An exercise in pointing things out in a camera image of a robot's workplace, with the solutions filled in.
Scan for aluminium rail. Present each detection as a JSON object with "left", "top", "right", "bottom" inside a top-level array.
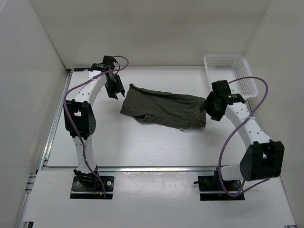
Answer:
[
  {"left": 98, "top": 166, "right": 217, "bottom": 172},
  {"left": 246, "top": 100, "right": 263, "bottom": 129},
  {"left": 14, "top": 69, "right": 73, "bottom": 228}
]

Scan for white perforated plastic basket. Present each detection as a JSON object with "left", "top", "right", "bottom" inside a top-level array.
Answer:
[{"left": 203, "top": 54, "right": 258, "bottom": 100}]

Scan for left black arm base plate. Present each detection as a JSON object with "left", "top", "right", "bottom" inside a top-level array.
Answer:
[{"left": 70, "top": 176, "right": 114, "bottom": 200}]

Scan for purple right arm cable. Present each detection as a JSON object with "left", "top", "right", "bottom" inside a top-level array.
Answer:
[{"left": 218, "top": 76, "right": 271, "bottom": 197}]

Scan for aluminium front rail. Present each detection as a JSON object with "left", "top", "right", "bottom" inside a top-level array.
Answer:
[{"left": 98, "top": 166, "right": 217, "bottom": 172}]

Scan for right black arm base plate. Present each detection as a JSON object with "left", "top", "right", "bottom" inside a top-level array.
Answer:
[{"left": 193, "top": 176, "right": 245, "bottom": 201}]

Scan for aluminium right side rail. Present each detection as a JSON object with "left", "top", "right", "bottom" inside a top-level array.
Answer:
[{"left": 246, "top": 100, "right": 263, "bottom": 129}]

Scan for olive green shorts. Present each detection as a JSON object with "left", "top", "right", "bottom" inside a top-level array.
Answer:
[{"left": 120, "top": 84, "right": 206, "bottom": 131}]

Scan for aluminium left side rail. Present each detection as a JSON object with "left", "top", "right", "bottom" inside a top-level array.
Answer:
[{"left": 14, "top": 69, "right": 73, "bottom": 228}]

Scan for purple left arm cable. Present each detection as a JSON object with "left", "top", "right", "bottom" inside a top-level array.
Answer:
[{"left": 63, "top": 55, "right": 130, "bottom": 193}]

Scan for dark corner label sticker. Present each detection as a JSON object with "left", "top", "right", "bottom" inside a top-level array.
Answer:
[{"left": 73, "top": 67, "right": 90, "bottom": 72}]

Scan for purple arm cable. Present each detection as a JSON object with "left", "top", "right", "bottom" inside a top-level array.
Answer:
[
  {"left": 218, "top": 76, "right": 271, "bottom": 197},
  {"left": 63, "top": 55, "right": 130, "bottom": 193}
]

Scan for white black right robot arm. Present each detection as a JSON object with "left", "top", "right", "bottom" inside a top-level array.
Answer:
[{"left": 200, "top": 80, "right": 285, "bottom": 190}]

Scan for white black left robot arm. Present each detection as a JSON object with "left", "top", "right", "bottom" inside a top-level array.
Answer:
[{"left": 63, "top": 56, "right": 125, "bottom": 193}]

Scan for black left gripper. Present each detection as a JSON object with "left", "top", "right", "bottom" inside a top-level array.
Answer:
[{"left": 104, "top": 75, "right": 125, "bottom": 100}]

